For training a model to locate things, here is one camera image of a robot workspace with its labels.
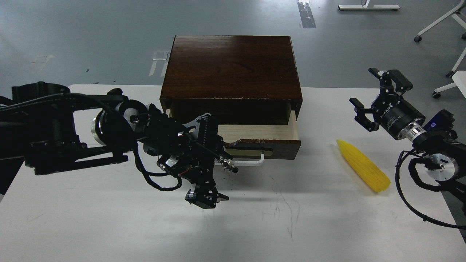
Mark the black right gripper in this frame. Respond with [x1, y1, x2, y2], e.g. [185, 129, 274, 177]
[349, 68, 426, 140]

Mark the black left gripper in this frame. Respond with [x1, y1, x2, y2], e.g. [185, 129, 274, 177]
[157, 113, 239, 209]

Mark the wooden drawer with white handle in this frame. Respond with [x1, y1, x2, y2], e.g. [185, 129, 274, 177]
[166, 109, 302, 166]

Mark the yellow corn cob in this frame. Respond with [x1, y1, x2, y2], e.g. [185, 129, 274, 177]
[336, 139, 391, 193]

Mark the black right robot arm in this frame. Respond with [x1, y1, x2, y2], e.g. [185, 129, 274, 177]
[350, 68, 465, 203]

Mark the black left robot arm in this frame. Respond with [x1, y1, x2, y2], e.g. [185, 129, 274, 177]
[0, 82, 238, 209]

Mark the white chair wheeled base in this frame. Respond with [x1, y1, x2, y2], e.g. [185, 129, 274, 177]
[414, 0, 466, 99]

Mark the white table leg base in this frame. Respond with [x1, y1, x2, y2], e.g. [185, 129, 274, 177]
[337, 0, 400, 11]

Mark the dark wooden cabinet box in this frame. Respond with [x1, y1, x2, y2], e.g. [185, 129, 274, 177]
[160, 35, 303, 125]

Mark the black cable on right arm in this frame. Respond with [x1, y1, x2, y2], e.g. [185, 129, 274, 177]
[395, 149, 466, 230]

